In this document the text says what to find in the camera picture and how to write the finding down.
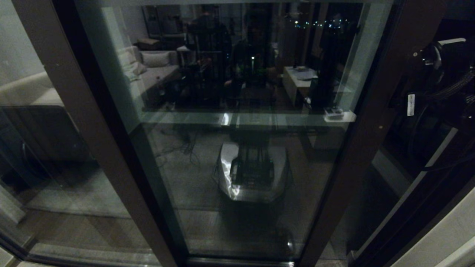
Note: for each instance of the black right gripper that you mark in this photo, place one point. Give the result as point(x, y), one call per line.
point(430, 115)

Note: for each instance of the brown framed sliding glass door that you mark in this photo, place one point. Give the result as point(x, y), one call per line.
point(371, 148)

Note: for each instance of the black side window railing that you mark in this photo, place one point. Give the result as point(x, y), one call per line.
point(460, 11)

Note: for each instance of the dark brown door jamb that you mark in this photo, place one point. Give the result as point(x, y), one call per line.
point(419, 230)

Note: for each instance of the brown framed fixed glass panel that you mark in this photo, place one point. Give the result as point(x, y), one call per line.
point(78, 111)

